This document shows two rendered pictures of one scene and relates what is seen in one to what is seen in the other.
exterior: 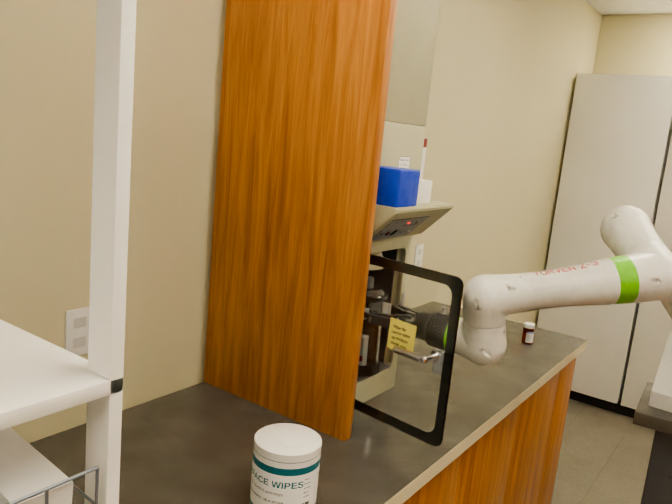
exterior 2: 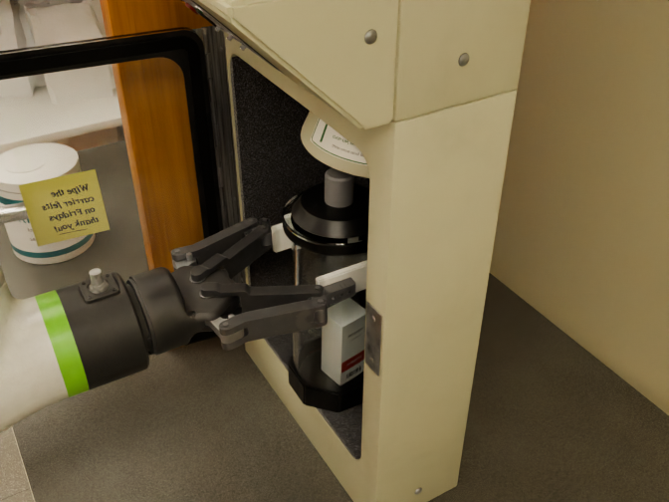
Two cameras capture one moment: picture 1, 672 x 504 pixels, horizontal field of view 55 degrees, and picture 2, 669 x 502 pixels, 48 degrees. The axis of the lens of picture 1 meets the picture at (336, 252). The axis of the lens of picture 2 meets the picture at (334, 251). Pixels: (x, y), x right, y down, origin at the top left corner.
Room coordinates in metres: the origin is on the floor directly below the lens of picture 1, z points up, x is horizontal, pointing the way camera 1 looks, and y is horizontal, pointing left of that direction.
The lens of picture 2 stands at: (1.98, -0.65, 1.64)
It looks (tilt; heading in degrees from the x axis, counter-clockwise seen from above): 36 degrees down; 115
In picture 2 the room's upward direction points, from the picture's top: straight up
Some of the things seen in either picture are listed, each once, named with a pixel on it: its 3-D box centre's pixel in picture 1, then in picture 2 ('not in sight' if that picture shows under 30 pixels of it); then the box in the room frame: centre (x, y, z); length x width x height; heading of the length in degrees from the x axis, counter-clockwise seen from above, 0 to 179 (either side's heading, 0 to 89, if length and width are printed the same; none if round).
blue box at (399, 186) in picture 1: (391, 186); not in sight; (1.58, -0.12, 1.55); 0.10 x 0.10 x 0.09; 56
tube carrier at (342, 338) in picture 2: not in sight; (335, 298); (1.73, -0.10, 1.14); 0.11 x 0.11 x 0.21
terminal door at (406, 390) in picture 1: (397, 346); (82, 227); (1.45, -0.17, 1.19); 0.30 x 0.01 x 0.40; 48
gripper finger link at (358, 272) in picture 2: not in sight; (349, 280); (1.76, -0.14, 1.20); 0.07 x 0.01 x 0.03; 53
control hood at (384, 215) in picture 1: (405, 221); (217, 1); (1.66, -0.17, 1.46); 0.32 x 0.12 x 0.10; 146
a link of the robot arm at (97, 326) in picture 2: not in sight; (106, 325); (1.59, -0.29, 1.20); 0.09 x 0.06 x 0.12; 144
